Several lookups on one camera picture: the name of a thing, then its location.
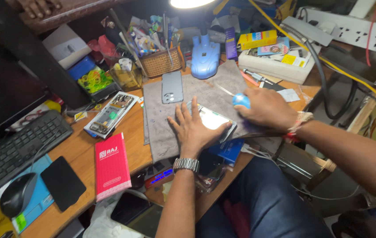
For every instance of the blue repair pad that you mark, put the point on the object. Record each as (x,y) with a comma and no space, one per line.
(40,200)

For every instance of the black keyboard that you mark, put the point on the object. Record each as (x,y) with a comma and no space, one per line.
(19,148)

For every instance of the pink plastic pry tool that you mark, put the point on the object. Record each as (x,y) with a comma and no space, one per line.
(249,79)

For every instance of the woven wicker basket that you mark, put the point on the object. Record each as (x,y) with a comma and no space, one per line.
(160,62)

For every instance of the black device with blue display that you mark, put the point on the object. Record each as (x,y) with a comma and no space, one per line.
(160,176)

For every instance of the grey work mat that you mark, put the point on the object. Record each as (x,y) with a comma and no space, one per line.
(168,132)

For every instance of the white foam tray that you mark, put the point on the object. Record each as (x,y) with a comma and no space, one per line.
(270,69)

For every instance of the yellow sticker tag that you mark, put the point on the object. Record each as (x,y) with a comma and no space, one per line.
(80,116)

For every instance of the black flat phone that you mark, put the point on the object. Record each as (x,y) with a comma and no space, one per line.
(63,183)

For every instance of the person's left hand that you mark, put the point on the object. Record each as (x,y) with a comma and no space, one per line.
(191,132)

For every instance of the white power strip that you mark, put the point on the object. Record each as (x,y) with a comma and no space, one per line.
(356,31)

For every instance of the silver metal wristwatch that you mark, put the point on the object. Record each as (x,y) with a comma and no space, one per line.
(186,164)

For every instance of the black computer mouse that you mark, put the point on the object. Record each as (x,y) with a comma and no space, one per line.
(17,195)

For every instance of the light blue picture card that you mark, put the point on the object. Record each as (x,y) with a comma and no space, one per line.
(274,49)

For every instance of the yellow box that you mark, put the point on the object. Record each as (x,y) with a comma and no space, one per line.
(257,39)

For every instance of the black card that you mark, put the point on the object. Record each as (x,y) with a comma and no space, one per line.
(270,86)

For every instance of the white plastic bag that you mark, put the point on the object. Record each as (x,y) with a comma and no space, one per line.
(103,224)

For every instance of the black phone with dark screen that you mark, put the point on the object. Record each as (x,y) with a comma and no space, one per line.
(131,208)

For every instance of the purple box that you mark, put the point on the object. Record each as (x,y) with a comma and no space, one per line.
(231,43)

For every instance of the phone frame in clear pack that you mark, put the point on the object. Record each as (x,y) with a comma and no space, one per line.
(111,115)

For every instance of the clear yellowish container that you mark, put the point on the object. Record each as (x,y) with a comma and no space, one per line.
(126,76)

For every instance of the person's right hand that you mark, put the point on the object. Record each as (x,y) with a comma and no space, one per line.
(267,107)

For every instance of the pink cardboard box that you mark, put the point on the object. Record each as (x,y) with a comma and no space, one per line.
(112,167)

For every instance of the brown wooden shelf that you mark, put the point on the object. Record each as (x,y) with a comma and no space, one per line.
(72,15)

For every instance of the tray of yellow green rings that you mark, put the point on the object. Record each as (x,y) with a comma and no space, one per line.
(96,81)

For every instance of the red plastic bag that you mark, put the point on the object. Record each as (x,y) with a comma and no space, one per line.
(103,46)

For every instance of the blue plastic box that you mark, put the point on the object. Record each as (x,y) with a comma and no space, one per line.
(81,67)

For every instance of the grey phone back cover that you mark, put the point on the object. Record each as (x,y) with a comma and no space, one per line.
(172,87)

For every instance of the yellow label battery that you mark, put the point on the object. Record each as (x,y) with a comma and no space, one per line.
(293,60)

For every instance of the white paper slip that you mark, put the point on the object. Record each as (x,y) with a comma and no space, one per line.
(288,95)

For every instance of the silver screwdriver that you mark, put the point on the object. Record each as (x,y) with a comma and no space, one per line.
(256,76)

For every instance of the smartphone with shiny screen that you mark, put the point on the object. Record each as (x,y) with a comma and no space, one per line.
(211,119)

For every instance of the blue desk lamp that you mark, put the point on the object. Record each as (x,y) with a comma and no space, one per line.
(205,56)

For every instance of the white cardboard box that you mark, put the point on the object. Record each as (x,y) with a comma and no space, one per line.
(65,46)

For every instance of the blue booklet box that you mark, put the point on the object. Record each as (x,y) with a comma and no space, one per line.
(227,150)

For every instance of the black monitor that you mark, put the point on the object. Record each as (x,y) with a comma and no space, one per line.
(6,89)

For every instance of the bunch of tools and pens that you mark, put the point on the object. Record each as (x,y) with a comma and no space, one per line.
(150,36)

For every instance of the person's leg in blue jeans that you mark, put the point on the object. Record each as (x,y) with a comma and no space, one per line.
(267,205)

